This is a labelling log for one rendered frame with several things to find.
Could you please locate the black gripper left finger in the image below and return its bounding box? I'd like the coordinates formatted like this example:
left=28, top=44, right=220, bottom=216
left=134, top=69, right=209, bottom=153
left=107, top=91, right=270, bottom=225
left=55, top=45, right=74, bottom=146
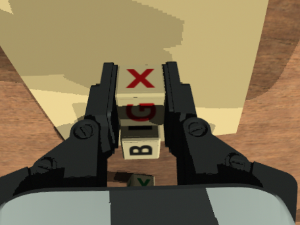
left=0, top=62, right=120, bottom=206

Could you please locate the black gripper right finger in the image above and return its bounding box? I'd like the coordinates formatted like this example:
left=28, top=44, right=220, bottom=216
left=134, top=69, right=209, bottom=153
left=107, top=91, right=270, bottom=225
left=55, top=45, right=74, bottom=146
left=163, top=62, right=298, bottom=223

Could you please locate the beige flat mat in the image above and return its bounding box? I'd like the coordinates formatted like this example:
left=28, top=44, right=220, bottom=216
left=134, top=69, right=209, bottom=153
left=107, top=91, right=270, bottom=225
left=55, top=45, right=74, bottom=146
left=0, top=0, right=268, bottom=139

